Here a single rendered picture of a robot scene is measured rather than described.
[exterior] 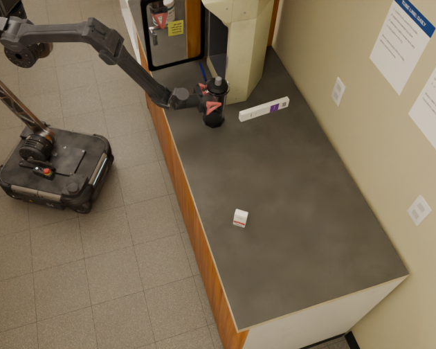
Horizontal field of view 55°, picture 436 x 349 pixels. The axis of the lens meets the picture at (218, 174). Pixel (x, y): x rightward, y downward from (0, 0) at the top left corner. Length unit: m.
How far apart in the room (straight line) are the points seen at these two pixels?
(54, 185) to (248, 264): 1.53
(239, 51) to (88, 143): 1.40
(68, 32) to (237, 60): 0.74
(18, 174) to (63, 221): 0.41
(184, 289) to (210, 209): 0.95
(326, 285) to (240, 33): 1.07
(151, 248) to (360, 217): 1.38
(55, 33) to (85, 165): 1.34
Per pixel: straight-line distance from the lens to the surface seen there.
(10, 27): 1.79
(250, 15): 1.81
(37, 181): 2.84
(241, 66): 1.96
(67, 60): 3.96
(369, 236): 1.81
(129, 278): 2.64
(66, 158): 2.86
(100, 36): 1.55
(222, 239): 1.67
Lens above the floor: 2.44
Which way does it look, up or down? 55 degrees down
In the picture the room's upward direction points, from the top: 4 degrees clockwise
